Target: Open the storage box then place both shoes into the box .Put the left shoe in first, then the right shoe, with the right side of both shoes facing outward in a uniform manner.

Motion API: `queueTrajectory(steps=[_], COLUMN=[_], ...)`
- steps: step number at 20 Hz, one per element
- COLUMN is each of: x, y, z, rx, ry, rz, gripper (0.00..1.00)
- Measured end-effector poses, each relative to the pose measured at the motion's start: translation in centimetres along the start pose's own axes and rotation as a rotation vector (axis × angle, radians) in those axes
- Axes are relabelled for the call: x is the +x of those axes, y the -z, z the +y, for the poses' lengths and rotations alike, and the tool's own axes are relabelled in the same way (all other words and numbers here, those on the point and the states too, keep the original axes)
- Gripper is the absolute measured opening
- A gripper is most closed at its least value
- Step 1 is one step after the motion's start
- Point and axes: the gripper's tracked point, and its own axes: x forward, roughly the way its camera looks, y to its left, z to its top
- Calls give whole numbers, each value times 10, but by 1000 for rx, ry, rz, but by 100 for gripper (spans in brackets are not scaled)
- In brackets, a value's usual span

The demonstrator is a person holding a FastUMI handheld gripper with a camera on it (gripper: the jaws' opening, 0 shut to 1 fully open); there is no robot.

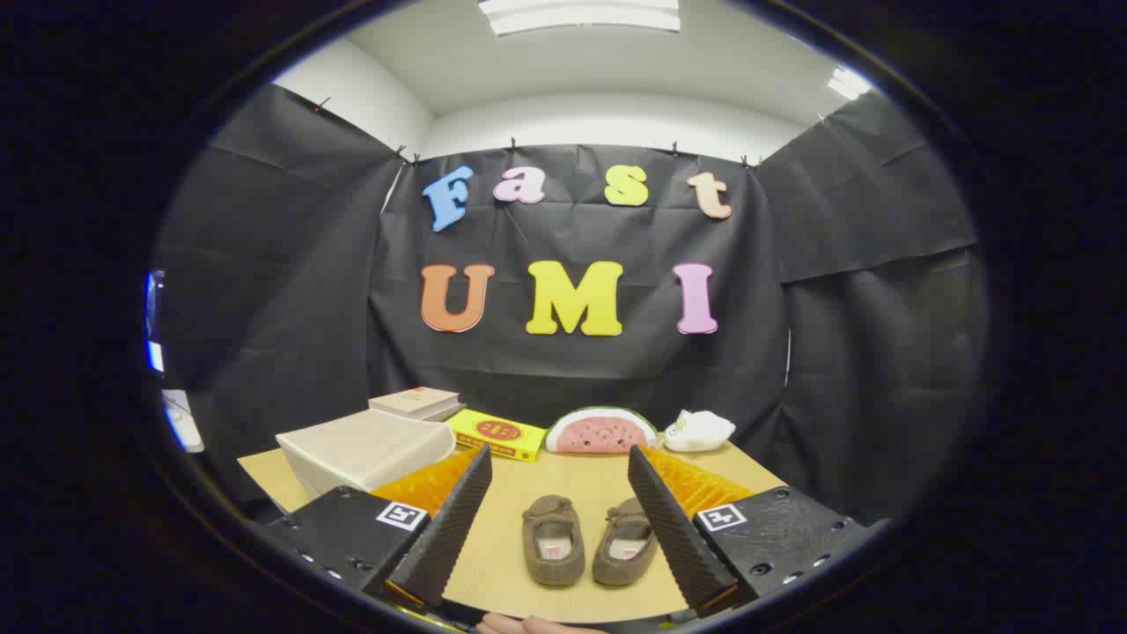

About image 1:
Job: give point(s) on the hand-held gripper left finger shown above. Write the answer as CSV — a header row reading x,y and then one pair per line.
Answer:
x,y
445,528

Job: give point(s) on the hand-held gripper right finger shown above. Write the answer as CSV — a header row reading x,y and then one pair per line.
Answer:
x,y
673,528

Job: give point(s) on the brown fuzzy shoe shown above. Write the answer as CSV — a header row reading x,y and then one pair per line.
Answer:
x,y
623,550
553,546

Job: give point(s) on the beige fabric storage box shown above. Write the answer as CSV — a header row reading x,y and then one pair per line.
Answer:
x,y
365,449

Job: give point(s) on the white plush toy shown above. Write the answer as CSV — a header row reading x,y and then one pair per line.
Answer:
x,y
700,431

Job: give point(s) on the yellow book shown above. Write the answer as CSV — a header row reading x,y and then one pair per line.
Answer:
x,y
497,433

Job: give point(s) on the watermelon slice plush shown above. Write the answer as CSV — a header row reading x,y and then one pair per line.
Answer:
x,y
599,433

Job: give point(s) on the beige book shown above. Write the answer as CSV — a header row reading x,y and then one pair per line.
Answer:
x,y
414,401

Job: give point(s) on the black backdrop cloth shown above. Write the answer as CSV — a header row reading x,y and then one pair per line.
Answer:
x,y
290,308

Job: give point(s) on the white device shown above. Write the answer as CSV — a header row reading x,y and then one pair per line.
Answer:
x,y
182,423

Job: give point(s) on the computer monitor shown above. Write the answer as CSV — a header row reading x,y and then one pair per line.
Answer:
x,y
155,326

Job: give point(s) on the small ceiling light panel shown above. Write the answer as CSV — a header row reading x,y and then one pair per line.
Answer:
x,y
848,83

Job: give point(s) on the large ceiling light panel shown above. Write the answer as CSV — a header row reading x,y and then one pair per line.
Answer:
x,y
581,16

